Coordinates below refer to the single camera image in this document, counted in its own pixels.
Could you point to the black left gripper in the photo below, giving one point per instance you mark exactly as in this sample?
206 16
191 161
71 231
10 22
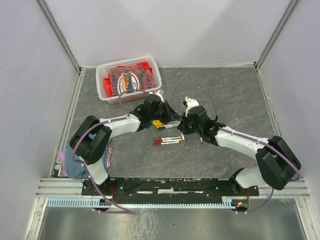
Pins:
170 113

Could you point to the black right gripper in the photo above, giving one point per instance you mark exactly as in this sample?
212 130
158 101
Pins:
182 126

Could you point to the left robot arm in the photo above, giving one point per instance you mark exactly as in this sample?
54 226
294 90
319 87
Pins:
90 141

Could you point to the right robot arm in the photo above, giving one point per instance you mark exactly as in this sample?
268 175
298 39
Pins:
276 163

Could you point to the blue cap marker left group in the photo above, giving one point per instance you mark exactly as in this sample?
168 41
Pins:
168 126

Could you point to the yellow cap marker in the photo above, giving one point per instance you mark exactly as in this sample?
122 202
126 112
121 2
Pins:
156 121
158 124

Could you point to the yellow cap marker top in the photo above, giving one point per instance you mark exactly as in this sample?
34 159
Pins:
156 121

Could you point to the brown cap marker lower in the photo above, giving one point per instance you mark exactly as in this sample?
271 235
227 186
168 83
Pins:
165 143

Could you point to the orange printed shirt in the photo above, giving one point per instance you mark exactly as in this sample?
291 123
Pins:
125 79

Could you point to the white plastic basket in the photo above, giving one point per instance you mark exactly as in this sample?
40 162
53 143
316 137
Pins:
103 70

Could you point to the small circuit board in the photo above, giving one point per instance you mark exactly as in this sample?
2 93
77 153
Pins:
242 206

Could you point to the blue and pink cloth pile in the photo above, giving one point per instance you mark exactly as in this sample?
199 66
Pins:
75 170

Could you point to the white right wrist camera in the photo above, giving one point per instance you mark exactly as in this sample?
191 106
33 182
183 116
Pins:
190 102

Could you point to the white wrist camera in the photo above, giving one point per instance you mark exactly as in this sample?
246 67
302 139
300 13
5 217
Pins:
190 102
158 93

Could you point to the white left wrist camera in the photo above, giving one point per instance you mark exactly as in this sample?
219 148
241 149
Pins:
158 93

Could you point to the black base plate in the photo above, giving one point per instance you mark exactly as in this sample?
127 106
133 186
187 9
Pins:
130 186

